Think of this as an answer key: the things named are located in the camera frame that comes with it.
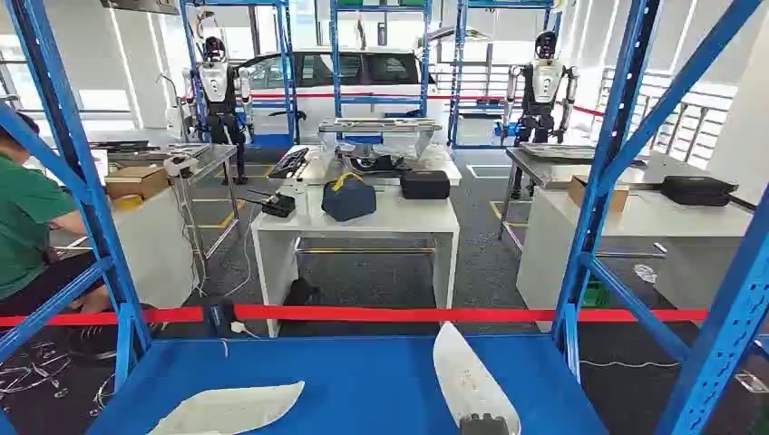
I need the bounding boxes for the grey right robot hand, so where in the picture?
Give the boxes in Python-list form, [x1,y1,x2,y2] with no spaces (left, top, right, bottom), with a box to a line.
[459,412,511,435]

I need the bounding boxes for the long white curved panel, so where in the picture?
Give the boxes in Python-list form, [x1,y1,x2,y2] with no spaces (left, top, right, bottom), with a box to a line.
[433,322,522,435]

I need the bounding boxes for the blue steel shelf rack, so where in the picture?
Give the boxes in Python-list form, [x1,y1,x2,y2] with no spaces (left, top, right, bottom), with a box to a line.
[0,0,769,435]

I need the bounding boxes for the red barrier tape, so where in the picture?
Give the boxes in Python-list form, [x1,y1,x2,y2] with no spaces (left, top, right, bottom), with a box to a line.
[0,304,710,329]

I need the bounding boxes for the green crate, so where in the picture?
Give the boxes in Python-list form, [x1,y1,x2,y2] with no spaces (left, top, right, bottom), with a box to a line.
[581,278,611,309]

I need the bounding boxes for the white open table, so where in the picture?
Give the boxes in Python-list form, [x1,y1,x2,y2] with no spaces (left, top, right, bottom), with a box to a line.
[250,179,462,339]

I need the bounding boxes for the black bag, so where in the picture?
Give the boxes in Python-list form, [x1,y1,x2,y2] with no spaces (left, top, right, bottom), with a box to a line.
[282,276,321,308]

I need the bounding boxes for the black hard case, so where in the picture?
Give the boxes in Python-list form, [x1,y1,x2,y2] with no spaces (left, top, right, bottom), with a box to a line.
[400,170,452,201]

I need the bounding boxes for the steel bench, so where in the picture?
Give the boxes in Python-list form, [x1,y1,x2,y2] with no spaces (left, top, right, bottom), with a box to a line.
[497,143,665,243]
[90,141,243,260]

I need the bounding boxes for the cardboard box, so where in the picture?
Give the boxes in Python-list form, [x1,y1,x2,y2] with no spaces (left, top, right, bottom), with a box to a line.
[104,165,171,202]
[567,175,631,214]

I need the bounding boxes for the metal tray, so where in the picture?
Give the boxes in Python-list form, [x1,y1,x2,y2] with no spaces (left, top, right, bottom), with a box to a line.
[519,141,597,161]

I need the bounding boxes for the black handheld device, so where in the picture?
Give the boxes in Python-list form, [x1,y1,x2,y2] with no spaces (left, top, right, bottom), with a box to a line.
[247,189,297,218]

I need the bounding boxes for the grey tray on stand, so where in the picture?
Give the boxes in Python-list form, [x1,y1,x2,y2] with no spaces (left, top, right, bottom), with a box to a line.
[317,117,444,161]

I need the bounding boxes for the black flat case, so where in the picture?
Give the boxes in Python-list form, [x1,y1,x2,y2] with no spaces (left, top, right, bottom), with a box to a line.
[659,175,739,208]

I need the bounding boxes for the black keyboard tray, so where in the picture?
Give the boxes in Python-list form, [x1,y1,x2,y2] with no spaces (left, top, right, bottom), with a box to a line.
[267,147,311,180]

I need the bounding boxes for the humanoid robot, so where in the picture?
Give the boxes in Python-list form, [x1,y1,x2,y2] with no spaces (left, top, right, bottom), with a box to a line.
[501,30,581,149]
[181,35,258,186]

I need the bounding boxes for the white car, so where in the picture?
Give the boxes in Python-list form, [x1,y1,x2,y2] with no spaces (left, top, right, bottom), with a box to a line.
[236,47,441,144]

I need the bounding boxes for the person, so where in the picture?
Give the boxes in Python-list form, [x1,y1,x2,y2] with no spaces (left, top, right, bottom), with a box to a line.
[0,111,115,319]

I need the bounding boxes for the navy bag with yellow handle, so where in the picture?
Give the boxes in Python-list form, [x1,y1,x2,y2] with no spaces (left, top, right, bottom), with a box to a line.
[320,172,378,223]

